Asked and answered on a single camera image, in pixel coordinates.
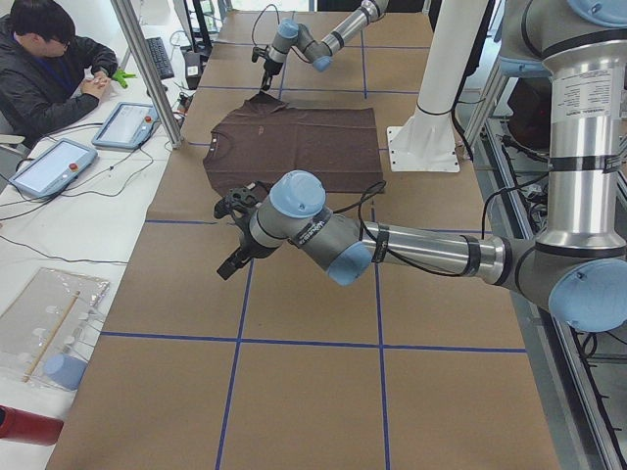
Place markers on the dark brown t-shirt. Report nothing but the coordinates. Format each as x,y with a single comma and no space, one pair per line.
265,138

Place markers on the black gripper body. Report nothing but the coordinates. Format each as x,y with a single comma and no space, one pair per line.
246,245
268,68

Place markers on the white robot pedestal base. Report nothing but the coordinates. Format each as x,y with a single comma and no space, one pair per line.
426,142

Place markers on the green toy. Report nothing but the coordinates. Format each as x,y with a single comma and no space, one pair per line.
122,77

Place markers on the near teach pendant tablet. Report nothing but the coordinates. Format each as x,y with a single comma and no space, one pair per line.
52,171

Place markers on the wooden stick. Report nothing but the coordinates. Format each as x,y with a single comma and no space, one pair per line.
49,339

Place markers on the clear plastic bag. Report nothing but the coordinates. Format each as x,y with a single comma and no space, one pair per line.
26,322

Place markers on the aluminium frame post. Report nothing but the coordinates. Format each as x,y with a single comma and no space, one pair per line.
137,44

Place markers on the teach pendant tablet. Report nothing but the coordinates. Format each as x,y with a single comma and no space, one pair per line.
128,127
52,171

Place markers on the far teach pendant tablet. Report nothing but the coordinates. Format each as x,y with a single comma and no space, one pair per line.
128,127

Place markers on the black keyboard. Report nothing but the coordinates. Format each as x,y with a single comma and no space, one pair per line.
160,57

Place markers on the red cylinder bottle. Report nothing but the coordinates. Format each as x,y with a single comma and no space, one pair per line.
29,428

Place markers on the light blue cup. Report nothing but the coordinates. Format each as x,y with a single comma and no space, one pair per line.
65,370

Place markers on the seated person in black jacket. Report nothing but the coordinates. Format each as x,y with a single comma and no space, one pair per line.
51,78

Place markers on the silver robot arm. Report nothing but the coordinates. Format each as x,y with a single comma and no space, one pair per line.
319,54
427,222

